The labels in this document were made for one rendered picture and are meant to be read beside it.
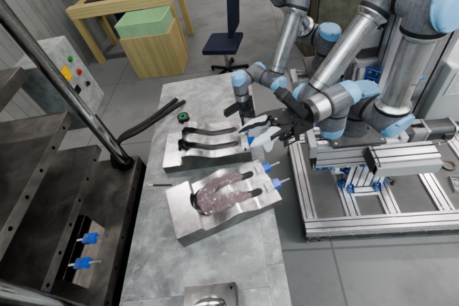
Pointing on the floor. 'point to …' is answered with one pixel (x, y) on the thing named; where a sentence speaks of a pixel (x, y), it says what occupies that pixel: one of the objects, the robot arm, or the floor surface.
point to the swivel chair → (222, 42)
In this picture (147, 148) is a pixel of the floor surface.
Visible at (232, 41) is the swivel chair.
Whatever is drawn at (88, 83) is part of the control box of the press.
